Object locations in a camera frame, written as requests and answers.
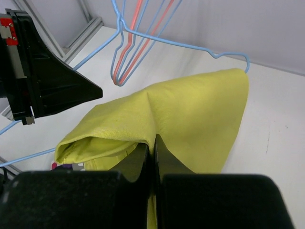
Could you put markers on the pink wire hanger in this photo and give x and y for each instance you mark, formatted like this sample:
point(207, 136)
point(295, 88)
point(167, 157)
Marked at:
point(128, 45)

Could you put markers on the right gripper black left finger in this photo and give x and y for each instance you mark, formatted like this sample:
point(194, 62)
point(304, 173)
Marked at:
point(66, 199)

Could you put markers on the purple grey camouflage trousers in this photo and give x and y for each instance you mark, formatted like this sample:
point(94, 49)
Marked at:
point(74, 167)

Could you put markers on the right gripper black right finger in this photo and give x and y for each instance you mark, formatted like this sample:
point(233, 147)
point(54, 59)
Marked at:
point(187, 200)

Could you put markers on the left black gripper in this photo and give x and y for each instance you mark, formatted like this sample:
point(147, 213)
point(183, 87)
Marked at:
point(35, 82)

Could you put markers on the olive yellow trousers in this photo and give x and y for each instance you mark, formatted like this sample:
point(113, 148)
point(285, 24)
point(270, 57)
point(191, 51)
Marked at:
point(198, 118)

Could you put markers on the left aluminium frame posts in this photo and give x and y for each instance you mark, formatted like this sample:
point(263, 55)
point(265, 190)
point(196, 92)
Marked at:
point(65, 26)

